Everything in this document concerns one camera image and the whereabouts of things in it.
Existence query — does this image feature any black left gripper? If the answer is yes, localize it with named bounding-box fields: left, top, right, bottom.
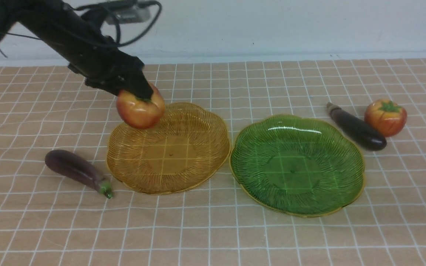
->
left=68, top=49, right=153, bottom=99

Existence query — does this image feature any red orange toy tomato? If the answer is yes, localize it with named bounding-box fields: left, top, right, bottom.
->
left=365, top=98, right=408, bottom=137
left=116, top=82, right=166, bottom=129

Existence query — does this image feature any purple toy eggplant green stem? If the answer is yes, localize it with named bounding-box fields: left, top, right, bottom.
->
left=45, top=149, right=114, bottom=199

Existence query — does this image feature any dark purple toy eggplant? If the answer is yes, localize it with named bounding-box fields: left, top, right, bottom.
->
left=326, top=102, right=387, bottom=151

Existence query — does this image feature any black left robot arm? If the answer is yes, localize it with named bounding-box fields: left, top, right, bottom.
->
left=0, top=0, right=162, bottom=101

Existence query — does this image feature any amber ribbed glass plate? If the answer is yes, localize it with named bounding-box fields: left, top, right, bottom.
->
left=105, top=102, right=231, bottom=195

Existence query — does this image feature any beige checked tablecloth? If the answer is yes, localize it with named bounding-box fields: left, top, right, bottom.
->
left=0, top=59, right=426, bottom=266

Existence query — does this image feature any green ribbed glass plate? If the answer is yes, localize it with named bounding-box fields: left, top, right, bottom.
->
left=229, top=115, right=365, bottom=218

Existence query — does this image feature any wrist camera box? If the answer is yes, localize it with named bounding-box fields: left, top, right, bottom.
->
left=102, top=0, right=152, bottom=25

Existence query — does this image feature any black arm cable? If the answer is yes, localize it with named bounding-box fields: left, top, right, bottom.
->
left=74, top=0, right=162, bottom=48

